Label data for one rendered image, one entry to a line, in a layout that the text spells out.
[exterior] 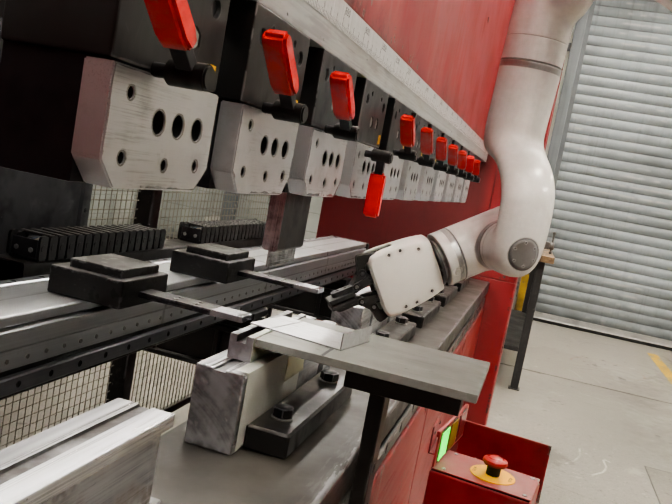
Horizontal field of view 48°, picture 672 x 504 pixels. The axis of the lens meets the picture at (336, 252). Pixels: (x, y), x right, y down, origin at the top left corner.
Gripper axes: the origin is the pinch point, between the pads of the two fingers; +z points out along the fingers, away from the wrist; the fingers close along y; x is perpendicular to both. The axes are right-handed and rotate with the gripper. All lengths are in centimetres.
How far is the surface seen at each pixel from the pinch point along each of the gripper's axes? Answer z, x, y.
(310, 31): -2.1, 26.0, 36.0
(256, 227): 1, -82, 1
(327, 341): 6.2, 17.4, 1.0
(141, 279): 25.0, 3.5, 14.1
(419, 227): -70, -184, -40
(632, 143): -429, -574, -137
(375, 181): -10.0, 1.7, 14.9
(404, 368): -0.2, 25.1, -3.0
